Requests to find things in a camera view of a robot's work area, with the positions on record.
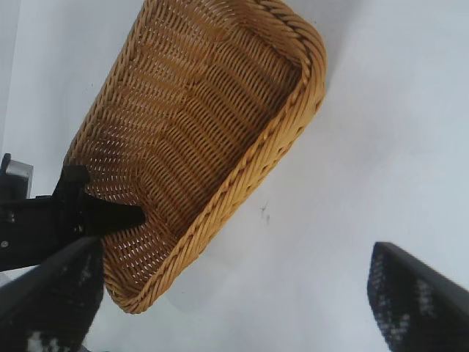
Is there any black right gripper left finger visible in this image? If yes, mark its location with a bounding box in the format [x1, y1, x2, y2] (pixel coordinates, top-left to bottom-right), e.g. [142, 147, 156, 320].
[0, 235, 106, 352]

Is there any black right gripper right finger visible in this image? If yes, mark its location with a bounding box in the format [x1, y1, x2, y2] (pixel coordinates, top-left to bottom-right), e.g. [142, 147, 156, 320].
[366, 241, 469, 352]

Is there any brown woven wicker basket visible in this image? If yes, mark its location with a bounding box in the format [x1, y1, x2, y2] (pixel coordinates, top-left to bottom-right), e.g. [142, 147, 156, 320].
[64, 0, 328, 315]

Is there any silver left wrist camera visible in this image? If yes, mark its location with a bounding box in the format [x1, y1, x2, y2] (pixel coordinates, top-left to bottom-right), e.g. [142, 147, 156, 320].
[0, 153, 34, 199]

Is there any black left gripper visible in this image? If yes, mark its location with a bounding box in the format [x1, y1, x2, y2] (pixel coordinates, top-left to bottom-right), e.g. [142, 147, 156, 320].
[0, 164, 146, 271]

